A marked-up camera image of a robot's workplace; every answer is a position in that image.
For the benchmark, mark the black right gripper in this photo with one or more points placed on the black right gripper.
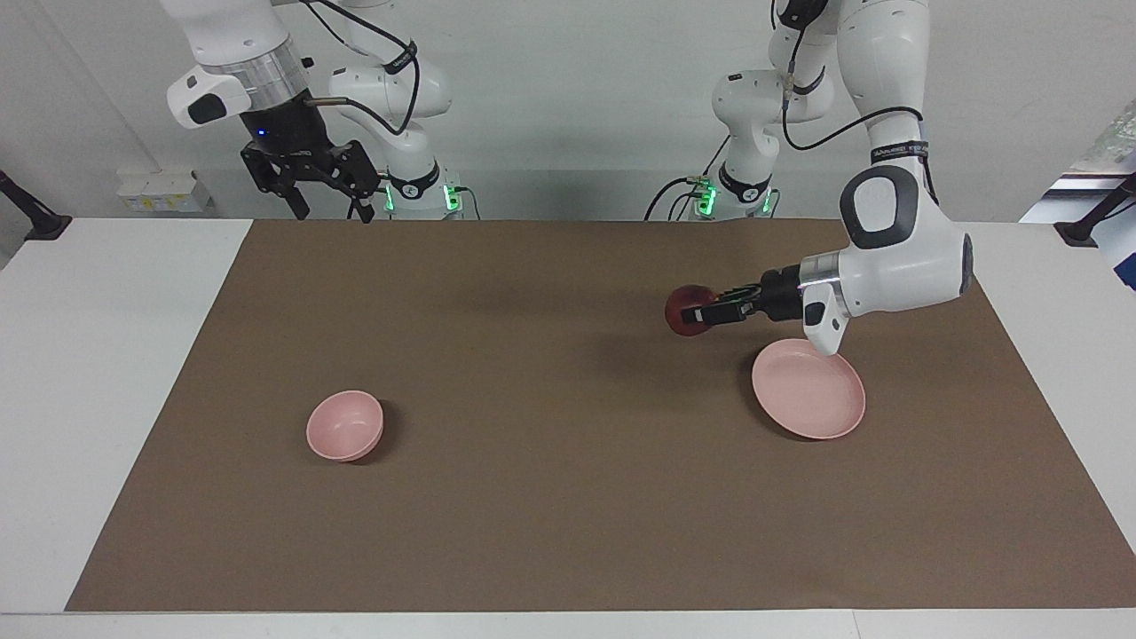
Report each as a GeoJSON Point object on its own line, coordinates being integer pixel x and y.
{"type": "Point", "coordinates": [288, 133]}

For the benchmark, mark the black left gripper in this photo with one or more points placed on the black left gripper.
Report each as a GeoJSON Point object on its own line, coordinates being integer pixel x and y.
{"type": "Point", "coordinates": [779, 295]}

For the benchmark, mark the red apple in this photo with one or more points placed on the red apple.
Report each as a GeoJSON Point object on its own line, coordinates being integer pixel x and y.
{"type": "Point", "coordinates": [688, 295]}

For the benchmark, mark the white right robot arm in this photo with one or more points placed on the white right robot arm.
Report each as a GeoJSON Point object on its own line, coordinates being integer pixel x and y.
{"type": "Point", "coordinates": [399, 89]}

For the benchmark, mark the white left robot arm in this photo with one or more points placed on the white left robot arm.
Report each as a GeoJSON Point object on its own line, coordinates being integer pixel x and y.
{"type": "Point", "coordinates": [905, 266]}

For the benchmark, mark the pink plate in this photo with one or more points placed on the pink plate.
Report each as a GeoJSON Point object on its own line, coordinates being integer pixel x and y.
{"type": "Point", "coordinates": [808, 395]}

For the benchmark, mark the pink bowl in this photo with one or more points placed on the pink bowl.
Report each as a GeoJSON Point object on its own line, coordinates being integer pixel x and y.
{"type": "Point", "coordinates": [342, 426]}

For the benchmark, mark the brown table mat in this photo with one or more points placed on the brown table mat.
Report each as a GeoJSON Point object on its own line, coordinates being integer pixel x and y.
{"type": "Point", "coordinates": [568, 488]}

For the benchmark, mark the blue object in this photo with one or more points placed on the blue object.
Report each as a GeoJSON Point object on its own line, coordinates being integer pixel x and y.
{"type": "Point", "coordinates": [1123, 257]}

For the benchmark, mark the white wall socket box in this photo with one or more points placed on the white wall socket box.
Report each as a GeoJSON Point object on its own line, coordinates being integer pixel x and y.
{"type": "Point", "coordinates": [164, 191]}

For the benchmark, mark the black table clamp mount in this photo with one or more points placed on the black table clamp mount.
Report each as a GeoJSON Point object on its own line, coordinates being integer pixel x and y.
{"type": "Point", "coordinates": [40, 224]}
{"type": "Point", "coordinates": [1078, 232]}

